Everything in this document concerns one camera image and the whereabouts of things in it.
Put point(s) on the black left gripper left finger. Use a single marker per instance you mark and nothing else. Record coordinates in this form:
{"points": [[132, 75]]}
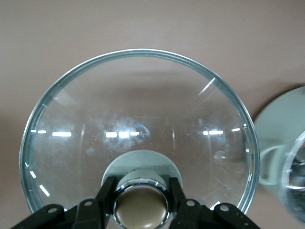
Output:
{"points": [[95, 210]]}

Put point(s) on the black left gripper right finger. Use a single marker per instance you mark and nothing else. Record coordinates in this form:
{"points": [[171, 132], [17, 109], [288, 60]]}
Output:
{"points": [[190, 212]]}

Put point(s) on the glass lid with knob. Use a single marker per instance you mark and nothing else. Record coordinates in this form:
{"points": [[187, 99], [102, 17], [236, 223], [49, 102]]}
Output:
{"points": [[143, 107]]}

